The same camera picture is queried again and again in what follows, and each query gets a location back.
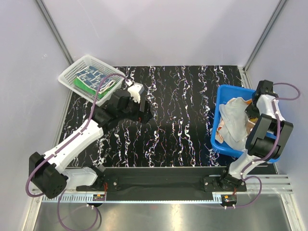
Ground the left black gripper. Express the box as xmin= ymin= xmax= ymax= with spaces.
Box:
xmin=118 ymin=96 xmax=153 ymax=124

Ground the blue white patterned towel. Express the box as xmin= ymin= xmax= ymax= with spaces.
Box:
xmin=75 ymin=66 xmax=113 ymax=92

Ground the green microfiber towel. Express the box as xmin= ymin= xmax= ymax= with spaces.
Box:
xmin=73 ymin=78 xmax=117 ymax=99

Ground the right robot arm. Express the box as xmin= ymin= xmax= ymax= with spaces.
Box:
xmin=217 ymin=80 xmax=294 ymax=191

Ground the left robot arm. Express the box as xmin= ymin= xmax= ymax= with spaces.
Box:
xmin=27 ymin=83 xmax=153 ymax=199

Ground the blue plastic bin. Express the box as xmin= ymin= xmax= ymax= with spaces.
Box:
xmin=210 ymin=84 xmax=281 ymax=164

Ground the grey white towel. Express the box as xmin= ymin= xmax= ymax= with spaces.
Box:
xmin=218 ymin=97 xmax=253 ymax=151

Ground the orange floral towel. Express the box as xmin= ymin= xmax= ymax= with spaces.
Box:
xmin=215 ymin=98 xmax=259 ymax=144

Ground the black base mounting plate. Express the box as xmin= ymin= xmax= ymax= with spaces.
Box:
xmin=76 ymin=167 xmax=247 ymax=202

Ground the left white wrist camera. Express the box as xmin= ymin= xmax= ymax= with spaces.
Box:
xmin=127 ymin=83 xmax=144 ymax=103

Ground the aluminium frame rail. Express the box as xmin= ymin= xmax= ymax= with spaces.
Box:
xmin=42 ymin=175 xmax=293 ymax=206

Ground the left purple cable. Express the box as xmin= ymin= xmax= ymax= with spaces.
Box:
xmin=25 ymin=73 xmax=132 ymax=229

